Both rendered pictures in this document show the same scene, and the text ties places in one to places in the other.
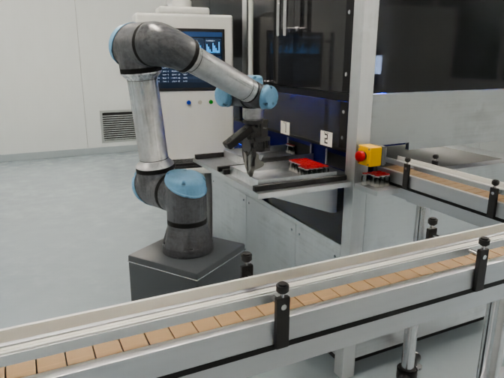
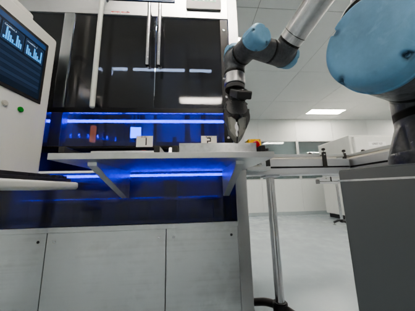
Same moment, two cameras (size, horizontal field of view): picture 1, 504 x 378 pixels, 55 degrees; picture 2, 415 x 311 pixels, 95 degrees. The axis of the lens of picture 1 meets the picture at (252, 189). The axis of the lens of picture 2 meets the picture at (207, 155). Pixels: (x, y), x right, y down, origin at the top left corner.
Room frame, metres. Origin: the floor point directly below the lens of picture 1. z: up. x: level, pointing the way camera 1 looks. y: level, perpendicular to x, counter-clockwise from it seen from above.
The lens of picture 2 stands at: (1.59, 0.62, 0.76)
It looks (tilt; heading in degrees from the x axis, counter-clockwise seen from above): 10 degrees up; 292
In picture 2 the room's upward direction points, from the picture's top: 1 degrees counter-clockwise
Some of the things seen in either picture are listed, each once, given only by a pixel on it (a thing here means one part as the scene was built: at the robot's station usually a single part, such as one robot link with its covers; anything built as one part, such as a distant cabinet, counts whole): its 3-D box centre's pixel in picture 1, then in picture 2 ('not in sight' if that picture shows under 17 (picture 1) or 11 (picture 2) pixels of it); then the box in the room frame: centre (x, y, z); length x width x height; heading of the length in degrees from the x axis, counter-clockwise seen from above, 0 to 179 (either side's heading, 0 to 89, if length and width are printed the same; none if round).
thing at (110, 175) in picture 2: not in sight; (112, 183); (2.25, 0.03, 0.80); 0.34 x 0.03 x 0.13; 116
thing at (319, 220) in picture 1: (240, 166); (32, 200); (2.72, 0.07, 0.73); 1.98 x 0.01 x 0.25; 26
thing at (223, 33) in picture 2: (348, 41); (225, 78); (1.85, -0.35, 1.40); 0.05 x 0.01 x 0.80; 26
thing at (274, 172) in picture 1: (282, 172); (213, 157); (1.86, -0.12, 0.90); 0.34 x 0.26 x 0.04; 115
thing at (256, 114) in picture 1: (252, 113); (233, 81); (1.73, 0.00, 1.15); 0.08 x 0.08 x 0.05
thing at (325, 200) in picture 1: (299, 201); (231, 181); (1.80, -0.19, 0.80); 0.34 x 0.03 x 0.13; 116
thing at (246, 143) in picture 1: (255, 136); (234, 103); (1.73, -0.01, 1.07); 0.09 x 0.08 x 0.12; 116
